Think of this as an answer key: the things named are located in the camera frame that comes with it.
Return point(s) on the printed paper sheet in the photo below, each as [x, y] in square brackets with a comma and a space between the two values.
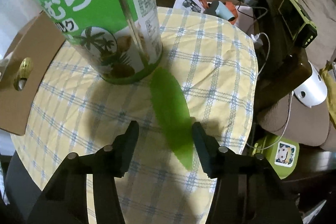
[189, 5]

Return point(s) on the brown sofa cushion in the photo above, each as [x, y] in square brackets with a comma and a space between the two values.
[277, 109]

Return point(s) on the blue grey hair dryer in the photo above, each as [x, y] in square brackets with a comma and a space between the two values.
[219, 9]

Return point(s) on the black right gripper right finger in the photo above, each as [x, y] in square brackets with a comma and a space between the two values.
[248, 189]

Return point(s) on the green lunch box sticker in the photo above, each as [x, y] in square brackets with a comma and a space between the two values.
[281, 153]

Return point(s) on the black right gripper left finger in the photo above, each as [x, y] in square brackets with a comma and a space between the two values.
[64, 198]

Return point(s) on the yellow cloth on sofa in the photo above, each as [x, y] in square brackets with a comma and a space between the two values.
[330, 99]

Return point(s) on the green labelled plastic jar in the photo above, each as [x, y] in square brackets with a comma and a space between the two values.
[120, 39]

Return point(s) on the green black radio device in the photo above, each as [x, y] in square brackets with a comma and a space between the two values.
[300, 26]

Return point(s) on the green plastic leaf knife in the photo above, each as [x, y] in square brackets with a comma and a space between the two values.
[172, 115]

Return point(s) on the white round device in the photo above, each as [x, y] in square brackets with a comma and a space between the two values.
[313, 91]

